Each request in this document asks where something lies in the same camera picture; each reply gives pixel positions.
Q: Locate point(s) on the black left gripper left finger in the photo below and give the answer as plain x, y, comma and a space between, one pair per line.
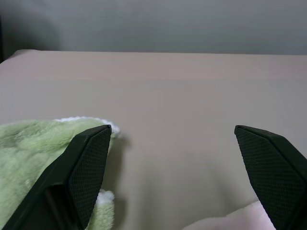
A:
72, 177

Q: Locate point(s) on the green fuzzy sock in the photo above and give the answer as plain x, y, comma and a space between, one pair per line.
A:
28, 148

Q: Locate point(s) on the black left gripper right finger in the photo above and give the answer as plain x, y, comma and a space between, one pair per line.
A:
275, 172

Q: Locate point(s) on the dark vertical panel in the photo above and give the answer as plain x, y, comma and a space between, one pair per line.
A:
1, 38

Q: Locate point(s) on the pink fuzzy sock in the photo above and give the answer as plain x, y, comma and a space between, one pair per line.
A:
239, 218

